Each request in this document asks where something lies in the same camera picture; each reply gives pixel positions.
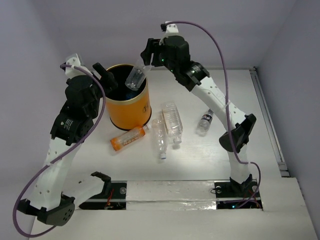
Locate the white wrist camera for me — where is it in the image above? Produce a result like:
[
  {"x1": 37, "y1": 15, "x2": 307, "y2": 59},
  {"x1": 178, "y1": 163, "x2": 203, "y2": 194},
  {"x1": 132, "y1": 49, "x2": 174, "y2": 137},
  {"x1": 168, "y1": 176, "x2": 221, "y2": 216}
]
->
[
  {"x1": 160, "y1": 21, "x2": 179, "y2": 38},
  {"x1": 64, "y1": 53, "x2": 85, "y2": 79}
]

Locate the black label pepsi bottle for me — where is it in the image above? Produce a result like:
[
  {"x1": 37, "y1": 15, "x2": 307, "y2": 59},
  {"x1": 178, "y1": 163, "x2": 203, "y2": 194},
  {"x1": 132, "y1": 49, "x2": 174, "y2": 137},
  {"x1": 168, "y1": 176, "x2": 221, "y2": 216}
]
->
[{"x1": 197, "y1": 109, "x2": 214, "y2": 133}]

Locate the orange cylindrical bin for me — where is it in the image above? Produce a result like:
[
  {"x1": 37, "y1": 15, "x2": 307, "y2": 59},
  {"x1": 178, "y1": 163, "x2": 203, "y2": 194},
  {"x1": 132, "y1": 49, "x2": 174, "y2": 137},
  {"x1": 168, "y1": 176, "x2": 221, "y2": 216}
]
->
[{"x1": 106, "y1": 64, "x2": 152, "y2": 131}]

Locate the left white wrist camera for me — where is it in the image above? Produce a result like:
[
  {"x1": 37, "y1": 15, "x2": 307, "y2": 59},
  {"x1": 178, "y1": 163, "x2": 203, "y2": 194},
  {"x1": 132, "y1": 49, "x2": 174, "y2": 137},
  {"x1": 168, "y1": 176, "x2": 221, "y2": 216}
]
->
[{"x1": 64, "y1": 53, "x2": 85, "y2": 79}]

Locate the square clear plastic bottle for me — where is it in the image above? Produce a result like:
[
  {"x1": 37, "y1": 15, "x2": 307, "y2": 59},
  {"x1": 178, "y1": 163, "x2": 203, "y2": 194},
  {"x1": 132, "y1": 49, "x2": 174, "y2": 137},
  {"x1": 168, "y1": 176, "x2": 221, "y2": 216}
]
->
[{"x1": 161, "y1": 101, "x2": 183, "y2": 145}]

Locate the blue label plastic bottle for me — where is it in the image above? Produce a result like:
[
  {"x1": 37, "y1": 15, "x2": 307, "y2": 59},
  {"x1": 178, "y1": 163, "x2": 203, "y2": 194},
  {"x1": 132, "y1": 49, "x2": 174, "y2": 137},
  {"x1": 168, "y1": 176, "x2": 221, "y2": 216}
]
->
[{"x1": 125, "y1": 91, "x2": 138, "y2": 100}]

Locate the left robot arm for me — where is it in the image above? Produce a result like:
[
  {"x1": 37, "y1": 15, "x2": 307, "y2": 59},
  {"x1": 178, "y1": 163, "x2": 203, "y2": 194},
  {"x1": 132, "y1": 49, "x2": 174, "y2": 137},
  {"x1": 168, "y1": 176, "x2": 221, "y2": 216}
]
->
[{"x1": 12, "y1": 62, "x2": 118, "y2": 227}]

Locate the silver taped base bar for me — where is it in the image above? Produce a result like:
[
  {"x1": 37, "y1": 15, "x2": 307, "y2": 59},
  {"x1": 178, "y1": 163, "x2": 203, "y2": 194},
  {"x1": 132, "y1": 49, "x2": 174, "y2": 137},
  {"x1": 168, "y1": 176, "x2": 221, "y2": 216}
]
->
[{"x1": 79, "y1": 180, "x2": 263, "y2": 211}]

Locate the aluminium rail right edge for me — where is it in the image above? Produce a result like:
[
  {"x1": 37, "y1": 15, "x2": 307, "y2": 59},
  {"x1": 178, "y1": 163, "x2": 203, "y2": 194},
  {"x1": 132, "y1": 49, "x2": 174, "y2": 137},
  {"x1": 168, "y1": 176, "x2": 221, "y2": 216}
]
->
[{"x1": 249, "y1": 67, "x2": 291, "y2": 178}]

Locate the slim clear plastic bottle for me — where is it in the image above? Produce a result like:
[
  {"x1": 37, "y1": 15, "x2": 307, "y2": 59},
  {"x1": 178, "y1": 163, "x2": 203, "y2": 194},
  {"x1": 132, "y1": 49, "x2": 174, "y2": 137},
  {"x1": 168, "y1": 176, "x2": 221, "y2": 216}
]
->
[{"x1": 151, "y1": 118, "x2": 168, "y2": 160}]

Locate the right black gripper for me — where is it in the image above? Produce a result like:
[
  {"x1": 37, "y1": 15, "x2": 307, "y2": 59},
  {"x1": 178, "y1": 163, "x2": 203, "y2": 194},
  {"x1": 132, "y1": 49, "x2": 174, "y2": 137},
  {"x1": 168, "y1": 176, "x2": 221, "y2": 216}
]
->
[{"x1": 140, "y1": 38, "x2": 178, "y2": 75}]

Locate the clear bottle blue cap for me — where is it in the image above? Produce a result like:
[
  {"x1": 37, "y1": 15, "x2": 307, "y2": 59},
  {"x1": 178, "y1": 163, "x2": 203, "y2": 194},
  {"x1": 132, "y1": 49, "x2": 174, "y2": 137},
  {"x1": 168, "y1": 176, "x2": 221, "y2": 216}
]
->
[{"x1": 125, "y1": 57, "x2": 151, "y2": 91}]

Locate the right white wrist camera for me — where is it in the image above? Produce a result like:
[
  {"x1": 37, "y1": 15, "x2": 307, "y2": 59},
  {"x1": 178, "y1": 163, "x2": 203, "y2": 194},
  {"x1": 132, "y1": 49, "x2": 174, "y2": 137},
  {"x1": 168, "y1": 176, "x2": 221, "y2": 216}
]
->
[{"x1": 160, "y1": 21, "x2": 179, "y2": 38}]

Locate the orange label plastic bottle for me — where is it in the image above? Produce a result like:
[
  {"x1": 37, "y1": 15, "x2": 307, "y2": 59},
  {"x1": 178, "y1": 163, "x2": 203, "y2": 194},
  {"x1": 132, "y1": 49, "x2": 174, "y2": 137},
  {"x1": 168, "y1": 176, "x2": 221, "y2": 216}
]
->
[{"x1": 110, "y1": 125, "x2": 151, "y2": 152}]

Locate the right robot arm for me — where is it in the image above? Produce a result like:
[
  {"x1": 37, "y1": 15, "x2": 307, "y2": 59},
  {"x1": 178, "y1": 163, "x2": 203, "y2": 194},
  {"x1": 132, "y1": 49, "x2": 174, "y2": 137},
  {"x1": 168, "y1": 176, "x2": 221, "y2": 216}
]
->
[{"x1": 140, "y1": 35, "x2": 257, "y2": 196}]

